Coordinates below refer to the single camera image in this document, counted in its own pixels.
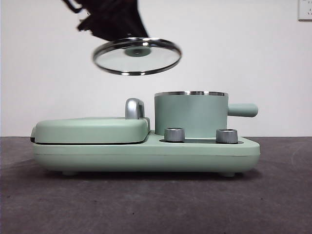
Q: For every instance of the green breakfast machine base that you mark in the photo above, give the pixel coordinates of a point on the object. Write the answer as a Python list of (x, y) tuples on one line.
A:
[(97, 158)]

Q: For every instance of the white wall socket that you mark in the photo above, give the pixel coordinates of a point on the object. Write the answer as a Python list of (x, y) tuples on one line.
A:
[(306, 9)]

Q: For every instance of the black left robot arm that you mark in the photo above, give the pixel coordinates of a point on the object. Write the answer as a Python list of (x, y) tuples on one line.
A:
[(112, 17)]

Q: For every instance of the silver control knob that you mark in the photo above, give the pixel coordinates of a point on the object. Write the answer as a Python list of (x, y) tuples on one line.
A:
[(174, 134), (226, 136)]

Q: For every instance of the glass pot lid green knob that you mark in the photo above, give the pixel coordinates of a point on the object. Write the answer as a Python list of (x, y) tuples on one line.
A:
[(136, 52)]

